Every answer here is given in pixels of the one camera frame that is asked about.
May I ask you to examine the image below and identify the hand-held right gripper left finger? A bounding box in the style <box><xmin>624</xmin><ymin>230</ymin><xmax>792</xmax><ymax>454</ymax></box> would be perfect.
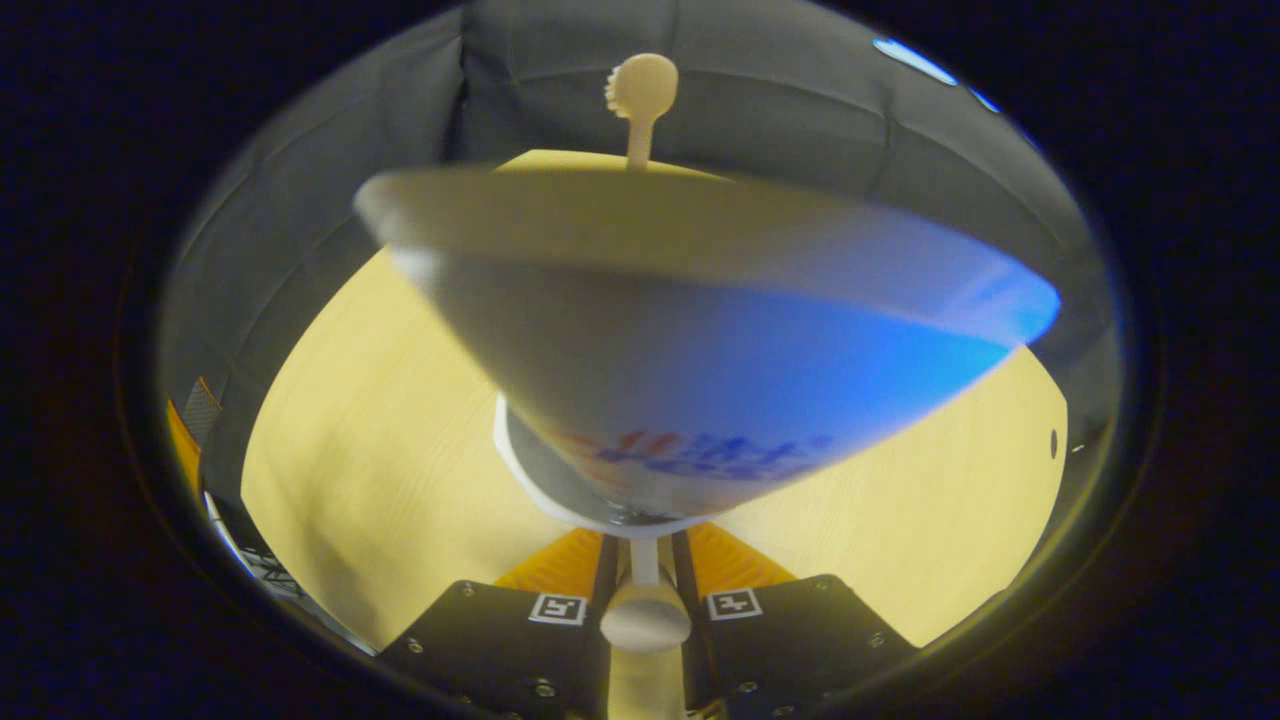
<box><xmin>379</xmin><ymin>529</ymin><xmax>619</xmax><ymax>720</ymax></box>

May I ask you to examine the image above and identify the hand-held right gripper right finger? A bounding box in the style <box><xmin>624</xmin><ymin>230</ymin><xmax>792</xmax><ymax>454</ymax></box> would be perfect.
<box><xmin>674</xmin><ymin>521</ymin><xmax>917</xmax><ymax>720</ymax></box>

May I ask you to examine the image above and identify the white cup with wooden handle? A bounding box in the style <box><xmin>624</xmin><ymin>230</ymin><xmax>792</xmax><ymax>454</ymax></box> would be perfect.
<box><xmin>492</xmin><ymin>393</ymin><xmax>717</xmax><ymax>720</ymax></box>

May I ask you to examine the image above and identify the white toothpaste tube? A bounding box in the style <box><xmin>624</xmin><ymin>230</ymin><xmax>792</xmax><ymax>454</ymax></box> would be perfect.
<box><xmin>353</xmin><ymin>165</ymin><xmax>1063</xmax><ymax>523</ymax></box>

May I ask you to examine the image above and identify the beige toothbrush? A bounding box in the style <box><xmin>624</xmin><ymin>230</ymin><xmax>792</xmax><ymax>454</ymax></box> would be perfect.
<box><xmin>604</xmin><ymin>52</ymin><xmax>681</xmax><ymax>173</ymax></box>

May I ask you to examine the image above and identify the black backdrop cloth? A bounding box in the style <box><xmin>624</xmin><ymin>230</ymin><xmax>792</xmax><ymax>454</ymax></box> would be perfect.
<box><xmin>155</xmin><ymin>0</ymin><xmax>1121</xmax><ymax>501</ymax></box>

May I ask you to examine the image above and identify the ceiling light panel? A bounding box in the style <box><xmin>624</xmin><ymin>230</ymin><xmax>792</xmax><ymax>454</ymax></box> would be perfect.
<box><xmin>872</xmin><ymin>37</ymin><xmax>1003</xmax><ymax>113</ymax></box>

